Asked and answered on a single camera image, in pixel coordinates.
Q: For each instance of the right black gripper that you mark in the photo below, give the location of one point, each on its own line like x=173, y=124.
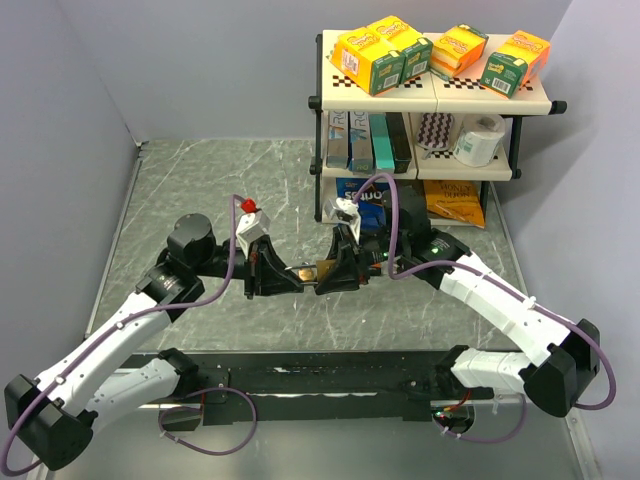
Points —
x=345, y=273

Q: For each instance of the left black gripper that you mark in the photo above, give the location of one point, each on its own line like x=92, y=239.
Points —
x=266, y=272

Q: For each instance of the large brass padlock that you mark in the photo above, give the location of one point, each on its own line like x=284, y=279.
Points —
x=311, y=273

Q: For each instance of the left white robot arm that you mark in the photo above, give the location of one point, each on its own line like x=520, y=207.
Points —
x=57, y=413

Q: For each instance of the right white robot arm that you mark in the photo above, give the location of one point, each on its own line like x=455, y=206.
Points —
x=555, y=360

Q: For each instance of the blue Doritos bag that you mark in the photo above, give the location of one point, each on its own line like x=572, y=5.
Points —
x=372, y=203

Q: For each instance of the teal box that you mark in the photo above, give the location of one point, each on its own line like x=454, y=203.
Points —
x=381, y=144

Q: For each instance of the yellow honey dijon bag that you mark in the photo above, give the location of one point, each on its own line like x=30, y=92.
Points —
x=454, y=200

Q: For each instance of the black green box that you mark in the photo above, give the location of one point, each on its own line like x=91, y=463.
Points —
x=401, y=148

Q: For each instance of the purple zigzag sponge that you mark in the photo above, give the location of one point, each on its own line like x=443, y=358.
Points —
x=434, y=131

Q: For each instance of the beige three tier shelf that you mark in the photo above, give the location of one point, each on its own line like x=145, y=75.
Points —
x=425, y=94

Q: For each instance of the toilet paper roll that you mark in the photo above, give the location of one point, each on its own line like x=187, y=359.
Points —
x=478, y=139

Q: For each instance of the yellow sponge box left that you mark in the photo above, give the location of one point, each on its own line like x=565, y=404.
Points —
x=369, y=60

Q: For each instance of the yellow sponge box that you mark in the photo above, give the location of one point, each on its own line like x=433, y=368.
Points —
x=369, y=60
x=415, y=47

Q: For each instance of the orange sponge pack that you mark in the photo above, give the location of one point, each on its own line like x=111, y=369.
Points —
x=456, y=50

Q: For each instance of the orange green sponge box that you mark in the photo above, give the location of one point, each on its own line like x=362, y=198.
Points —
x=521, y=57

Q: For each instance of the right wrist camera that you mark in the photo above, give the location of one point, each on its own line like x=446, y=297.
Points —
x=344, y=211

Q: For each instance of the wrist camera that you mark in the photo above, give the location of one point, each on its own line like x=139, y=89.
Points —
x=253, y=224
x=344, y=211

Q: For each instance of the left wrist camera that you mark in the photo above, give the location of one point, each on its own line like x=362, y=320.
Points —
x=253, y=224

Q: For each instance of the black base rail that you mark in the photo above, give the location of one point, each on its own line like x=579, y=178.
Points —
x=324, y=385

